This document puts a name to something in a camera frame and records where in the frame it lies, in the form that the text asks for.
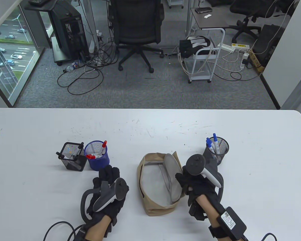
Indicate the black flat device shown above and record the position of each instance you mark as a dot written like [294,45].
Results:
[203,10]

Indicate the beige velcro pencil pouch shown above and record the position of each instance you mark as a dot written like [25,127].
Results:
[160,209]

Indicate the black swivel office chair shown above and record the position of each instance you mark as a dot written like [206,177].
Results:
[250,7]

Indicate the black mesh office chair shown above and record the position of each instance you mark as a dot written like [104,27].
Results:
[136,20]

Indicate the black square mesh pen holder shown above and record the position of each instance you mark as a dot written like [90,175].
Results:
[75,165]

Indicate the black round mesh pen cup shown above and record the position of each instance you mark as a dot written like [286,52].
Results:
[224,150]

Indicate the white power adapter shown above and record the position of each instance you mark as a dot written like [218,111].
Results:
[245,55]

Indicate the glass window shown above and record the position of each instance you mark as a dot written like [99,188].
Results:
[12,50]

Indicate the person's left hand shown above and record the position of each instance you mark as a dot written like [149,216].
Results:
[107,175]

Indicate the black keyboard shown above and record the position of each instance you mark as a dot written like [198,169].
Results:
[38,2]

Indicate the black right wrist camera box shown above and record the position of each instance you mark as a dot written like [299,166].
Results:
[230,223]

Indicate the blue cap white marker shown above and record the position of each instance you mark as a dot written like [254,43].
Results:
[215,137]
[210,146]
[207,141]

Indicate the black computer tower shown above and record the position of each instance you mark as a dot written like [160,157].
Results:
[70,30]

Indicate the grey office desk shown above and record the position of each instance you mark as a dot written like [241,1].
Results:
[215,22]

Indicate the blue mesh pen cup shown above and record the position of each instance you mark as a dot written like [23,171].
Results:
[99,164]

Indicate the plastic bottle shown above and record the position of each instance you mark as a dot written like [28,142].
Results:
[71,67]

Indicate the yellow white power strip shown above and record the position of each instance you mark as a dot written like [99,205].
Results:
[240,46]

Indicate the white grey hand controller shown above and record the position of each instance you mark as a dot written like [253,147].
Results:
[195,164]
[115,190]

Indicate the white rolling cart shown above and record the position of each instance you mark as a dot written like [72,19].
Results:
[202,76]

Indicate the cardboard box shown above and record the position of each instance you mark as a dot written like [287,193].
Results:
[255,62]

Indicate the white wheeled cart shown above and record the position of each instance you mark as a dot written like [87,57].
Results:
[175,3]

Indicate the red cap white marker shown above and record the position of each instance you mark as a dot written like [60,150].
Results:
[93,157]
[87,156]
[102,148]

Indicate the person's right hand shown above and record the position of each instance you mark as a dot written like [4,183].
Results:
[195,187]

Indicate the black and white bag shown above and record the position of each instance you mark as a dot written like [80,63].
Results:
[188,49]

